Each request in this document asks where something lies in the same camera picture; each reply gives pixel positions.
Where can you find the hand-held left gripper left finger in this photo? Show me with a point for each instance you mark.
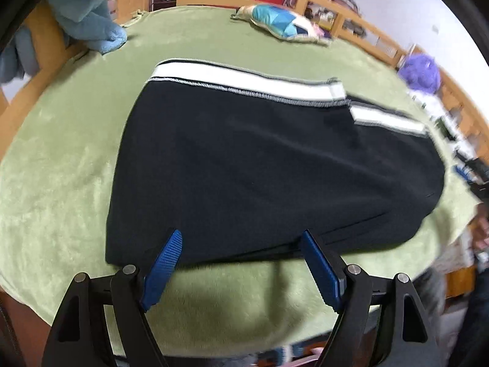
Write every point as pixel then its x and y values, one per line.
pixel 162 271

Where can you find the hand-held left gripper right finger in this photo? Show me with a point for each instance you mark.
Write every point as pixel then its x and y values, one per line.
pixel 321 267

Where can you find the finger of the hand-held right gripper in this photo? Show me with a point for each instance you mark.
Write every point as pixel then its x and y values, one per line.
pixel 464 172

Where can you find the black pants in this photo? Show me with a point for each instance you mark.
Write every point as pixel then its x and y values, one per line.
pixel 267 172

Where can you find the person's right hand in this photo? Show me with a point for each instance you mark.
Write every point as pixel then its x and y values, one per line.
pixel 482 229

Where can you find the white paw-print pillow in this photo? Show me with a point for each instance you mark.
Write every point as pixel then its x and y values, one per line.
pixel 433 111

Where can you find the purple plush toy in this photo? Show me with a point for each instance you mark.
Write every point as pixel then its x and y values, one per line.
pixel 420 73

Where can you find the green fleece blanket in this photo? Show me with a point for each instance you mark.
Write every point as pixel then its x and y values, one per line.
pixel 57 183

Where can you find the person's dark clothing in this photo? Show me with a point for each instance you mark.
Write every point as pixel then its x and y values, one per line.
pixel 475 321

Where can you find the pile of cardboard and papers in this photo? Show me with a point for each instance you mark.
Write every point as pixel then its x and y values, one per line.
pixel 353 11

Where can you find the colourful triangle-print pillow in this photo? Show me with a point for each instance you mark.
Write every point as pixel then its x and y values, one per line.
pixel 282 23

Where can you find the grey-blue hanging cloth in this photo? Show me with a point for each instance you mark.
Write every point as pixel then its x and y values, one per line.
pixel 17 59

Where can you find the light blue plush blanket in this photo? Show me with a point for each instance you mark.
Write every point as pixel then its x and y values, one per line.
pixel 91 19

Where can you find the wooden bed frame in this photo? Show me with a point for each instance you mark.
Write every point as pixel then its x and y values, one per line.
pixel 46 46

